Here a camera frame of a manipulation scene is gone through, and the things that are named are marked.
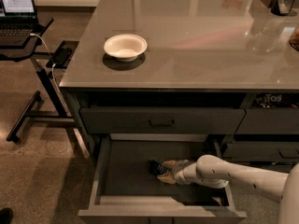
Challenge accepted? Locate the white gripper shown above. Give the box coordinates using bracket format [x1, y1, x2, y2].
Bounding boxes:
[157, 160, 195, 185]

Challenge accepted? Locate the dark blueberry rxbar wrapper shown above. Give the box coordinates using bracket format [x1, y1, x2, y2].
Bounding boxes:
[149, 161, 170, 175]

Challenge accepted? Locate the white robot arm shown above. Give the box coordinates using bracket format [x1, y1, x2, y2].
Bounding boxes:
[153, 155, 299, 224]

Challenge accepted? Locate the open grey middle drawer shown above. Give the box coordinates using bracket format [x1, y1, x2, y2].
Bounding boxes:
[78, 138, 247, 224]

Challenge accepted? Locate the right middle grey drawer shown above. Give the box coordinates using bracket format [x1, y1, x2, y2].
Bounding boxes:
[221, 142, 299, 162]

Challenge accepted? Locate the right top grey drawer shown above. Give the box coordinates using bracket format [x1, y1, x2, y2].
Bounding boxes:
[236, 108, 299, 134]

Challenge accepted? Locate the grey kitchen counter cabinet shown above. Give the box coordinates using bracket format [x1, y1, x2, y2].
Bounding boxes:
[61, 0, 299, 153]

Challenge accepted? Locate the chip bag in drawer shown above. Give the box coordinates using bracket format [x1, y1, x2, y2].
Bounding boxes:
[252, 93, 299, 108]

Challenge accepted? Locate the white ceramic bowl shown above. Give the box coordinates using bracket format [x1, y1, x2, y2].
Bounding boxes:
[104, 34, 148, 62]

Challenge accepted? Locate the black phone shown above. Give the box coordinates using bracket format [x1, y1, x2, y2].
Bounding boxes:
[52, 48, 72, 65]

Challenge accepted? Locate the black laptop stand table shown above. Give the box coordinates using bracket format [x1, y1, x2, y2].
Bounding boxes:
[0, 15, 80, 143]

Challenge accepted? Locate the black shoe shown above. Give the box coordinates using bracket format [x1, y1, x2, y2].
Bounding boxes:
[0, 208, 13, 224]

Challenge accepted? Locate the brown jar right edge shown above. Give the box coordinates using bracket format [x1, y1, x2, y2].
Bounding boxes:
[289, 27, 299, 51]

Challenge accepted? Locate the dark glass jar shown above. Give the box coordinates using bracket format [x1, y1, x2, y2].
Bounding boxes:
[270, 0, 298, 17]

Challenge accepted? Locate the black laptop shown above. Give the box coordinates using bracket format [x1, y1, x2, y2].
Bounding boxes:
[0, 0, 38, 49]

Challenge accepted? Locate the white charging cable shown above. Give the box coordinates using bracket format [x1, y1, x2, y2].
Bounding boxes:
[29, 32, 62, 93]

